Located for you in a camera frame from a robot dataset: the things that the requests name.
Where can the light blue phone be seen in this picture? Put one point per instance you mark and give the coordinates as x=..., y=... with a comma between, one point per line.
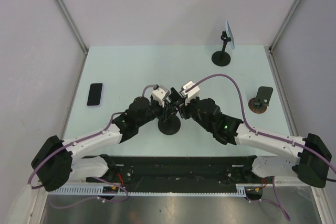
x=229, y=36

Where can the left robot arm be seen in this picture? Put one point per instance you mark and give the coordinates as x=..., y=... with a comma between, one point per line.
x=60, y=161

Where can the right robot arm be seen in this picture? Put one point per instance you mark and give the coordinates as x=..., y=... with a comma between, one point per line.
x=308, y=157

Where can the wooden base phone stand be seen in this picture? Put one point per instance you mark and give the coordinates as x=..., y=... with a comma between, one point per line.
x=260, y=102

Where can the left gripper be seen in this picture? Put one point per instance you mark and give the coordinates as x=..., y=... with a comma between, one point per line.
x=165, y=112

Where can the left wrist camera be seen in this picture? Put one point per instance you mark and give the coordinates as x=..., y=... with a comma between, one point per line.
x=159, y=95

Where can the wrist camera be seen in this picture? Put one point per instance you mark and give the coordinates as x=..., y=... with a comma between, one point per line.
x=159, y=95
x=189, y=91

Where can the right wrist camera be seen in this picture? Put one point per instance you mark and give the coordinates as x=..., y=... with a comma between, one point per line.
x=189, y=91

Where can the black stand with blue phone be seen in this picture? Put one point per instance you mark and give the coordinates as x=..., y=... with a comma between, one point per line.
x=222, y=58

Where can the white cable duct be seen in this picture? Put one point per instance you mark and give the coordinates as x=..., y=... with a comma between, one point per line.
x=108, y=190

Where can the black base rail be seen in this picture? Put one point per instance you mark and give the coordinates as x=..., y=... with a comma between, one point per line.
x=185, y=172

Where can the black phone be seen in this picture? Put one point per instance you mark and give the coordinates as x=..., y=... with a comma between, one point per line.
x=174, y=96

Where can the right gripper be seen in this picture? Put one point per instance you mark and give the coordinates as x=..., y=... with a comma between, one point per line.
x=184, y=108

